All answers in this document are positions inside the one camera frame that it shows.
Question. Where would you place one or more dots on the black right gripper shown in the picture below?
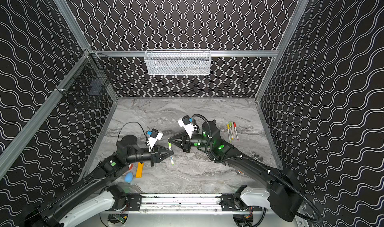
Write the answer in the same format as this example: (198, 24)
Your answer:
(184, 143)

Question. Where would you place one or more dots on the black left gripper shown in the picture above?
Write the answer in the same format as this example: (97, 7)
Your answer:
(154, 156)

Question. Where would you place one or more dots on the white pen green tip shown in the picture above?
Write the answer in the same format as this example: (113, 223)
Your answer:
(231, 130)

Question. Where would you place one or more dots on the white pen red cap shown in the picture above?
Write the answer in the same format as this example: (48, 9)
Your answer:
(236, 132)

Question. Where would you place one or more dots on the white pen yellow tip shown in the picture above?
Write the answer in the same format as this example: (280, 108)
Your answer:
(229, 133)

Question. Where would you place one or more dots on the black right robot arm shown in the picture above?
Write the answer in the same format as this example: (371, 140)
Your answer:
(284, 193)

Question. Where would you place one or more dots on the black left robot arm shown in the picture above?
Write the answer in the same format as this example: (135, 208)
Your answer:
(94, 193)

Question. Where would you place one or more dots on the yellow rectangular block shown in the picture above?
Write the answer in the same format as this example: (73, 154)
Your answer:
(139, 171)

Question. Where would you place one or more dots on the blue egg-shaped sponge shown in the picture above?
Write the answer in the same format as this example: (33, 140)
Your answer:
(128, 177)

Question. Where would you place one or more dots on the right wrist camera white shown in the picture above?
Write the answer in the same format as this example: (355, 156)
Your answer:
(189, 125)

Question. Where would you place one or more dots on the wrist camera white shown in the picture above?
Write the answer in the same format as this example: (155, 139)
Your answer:
(153, 136)
(189, 125)

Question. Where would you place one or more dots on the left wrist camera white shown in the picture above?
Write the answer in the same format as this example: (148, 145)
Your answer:
(153, 136)

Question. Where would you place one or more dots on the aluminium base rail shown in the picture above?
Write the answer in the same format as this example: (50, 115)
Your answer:
(192, 202)

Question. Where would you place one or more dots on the orange handled metal tool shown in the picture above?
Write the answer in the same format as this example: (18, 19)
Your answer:
(257, 156)

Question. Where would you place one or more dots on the white wire mesh basket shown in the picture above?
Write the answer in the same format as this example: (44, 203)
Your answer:
(175, 62)

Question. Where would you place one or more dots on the black wire mesh basket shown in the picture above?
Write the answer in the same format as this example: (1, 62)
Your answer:
(91, 84)

